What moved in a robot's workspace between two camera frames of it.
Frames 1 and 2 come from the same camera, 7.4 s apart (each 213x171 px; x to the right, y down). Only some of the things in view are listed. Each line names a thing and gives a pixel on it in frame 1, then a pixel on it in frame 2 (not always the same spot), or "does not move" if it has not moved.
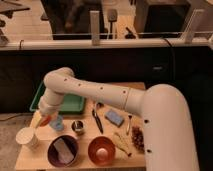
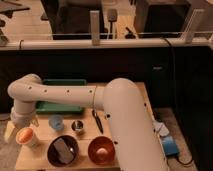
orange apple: (45, 119) → (24, 135)
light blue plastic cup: (57, 123) does not move
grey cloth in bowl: (64, 153) does not move
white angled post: (187, 34) does not move
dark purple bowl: (63, 151) does not move
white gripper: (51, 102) → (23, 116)
